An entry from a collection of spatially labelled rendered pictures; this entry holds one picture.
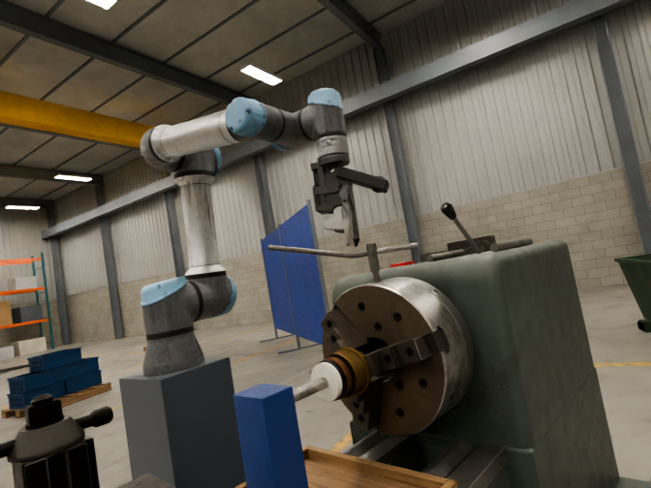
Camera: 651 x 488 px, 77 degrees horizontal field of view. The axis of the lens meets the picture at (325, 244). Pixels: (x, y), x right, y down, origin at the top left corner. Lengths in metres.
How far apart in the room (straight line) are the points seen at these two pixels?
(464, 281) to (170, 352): 0.72
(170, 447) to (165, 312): 0.31
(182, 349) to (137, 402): 0.16
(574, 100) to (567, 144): 0.97
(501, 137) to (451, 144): 1.19
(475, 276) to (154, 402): 0.78
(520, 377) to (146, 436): 0.86
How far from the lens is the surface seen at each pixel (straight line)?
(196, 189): 1.23
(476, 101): 11.40
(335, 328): 0.87
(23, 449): 0.63
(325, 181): 0.91
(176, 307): 1.12
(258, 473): 0.71
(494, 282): 0.91
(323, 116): 0.93
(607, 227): 10.64
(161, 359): 1.12
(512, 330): 0.94
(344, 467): 0.93
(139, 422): 1.18
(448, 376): 0.82
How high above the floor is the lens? 1.27
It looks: 4 degrees up
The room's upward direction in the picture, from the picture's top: 10 degrees counter-clockwise
